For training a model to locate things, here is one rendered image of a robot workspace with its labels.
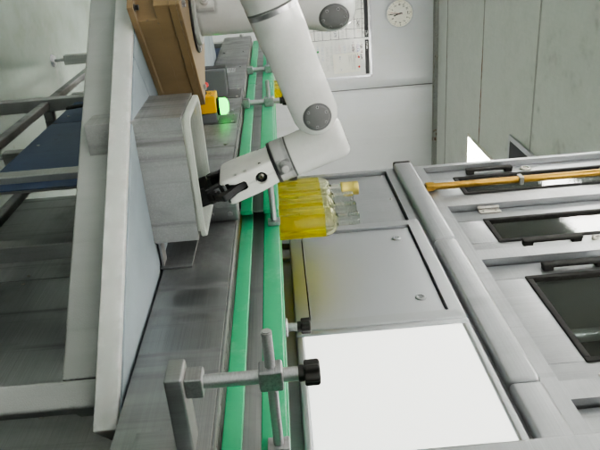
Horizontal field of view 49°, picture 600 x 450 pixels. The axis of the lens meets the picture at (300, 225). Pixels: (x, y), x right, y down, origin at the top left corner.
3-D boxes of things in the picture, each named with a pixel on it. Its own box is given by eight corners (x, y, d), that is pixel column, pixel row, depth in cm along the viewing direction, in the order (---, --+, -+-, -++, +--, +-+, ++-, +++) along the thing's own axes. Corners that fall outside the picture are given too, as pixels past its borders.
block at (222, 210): (204, 224, 133) (239, 221, 133) (198, 181, 129) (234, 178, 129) (206, 217, 136) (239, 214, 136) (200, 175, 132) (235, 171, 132)
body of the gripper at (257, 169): (290, 188, 113) (231, 212, 114) (287, 168, 122) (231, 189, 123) (274, 151, 110) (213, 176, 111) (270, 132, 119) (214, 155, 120)
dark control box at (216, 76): (199, 99, 191) (228, 96, 191) (195, 71, 188) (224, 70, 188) (202, 93, 198) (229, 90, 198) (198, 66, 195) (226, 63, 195)
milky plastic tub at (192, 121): (157, 245, 114) (206, 241, 114) (134, 120, 104) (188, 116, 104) (170, 206, 129) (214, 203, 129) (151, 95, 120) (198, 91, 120)
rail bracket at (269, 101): (241, 110, 184) (288, 105, 184) (238, 84, 181) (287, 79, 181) (242, 106, 187) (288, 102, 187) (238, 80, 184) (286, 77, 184)
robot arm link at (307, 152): (327, 79, 107) (320, 66, 115) (267, 104, 108) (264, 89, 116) (356, 159, 113) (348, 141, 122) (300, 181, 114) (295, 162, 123)
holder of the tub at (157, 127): (159, 270, 116) (203, 267, 116) (131, 120, 104) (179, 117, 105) (172, 229, 132) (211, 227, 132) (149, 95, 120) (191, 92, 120)
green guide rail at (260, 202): (240, 215, 137) (278, 212, 137) (239, 212, 137) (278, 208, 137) (254, 59, 296) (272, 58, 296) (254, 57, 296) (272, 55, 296)
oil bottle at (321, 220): (243, 244, 144) (339, 236, 144) (240, 221, 142) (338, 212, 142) (244, 233, 149) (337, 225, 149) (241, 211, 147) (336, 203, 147)
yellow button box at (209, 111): (188, 125, 166) (218, 123, 166) (184, 96, 163) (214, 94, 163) (191, 118, 172) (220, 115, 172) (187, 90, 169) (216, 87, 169)
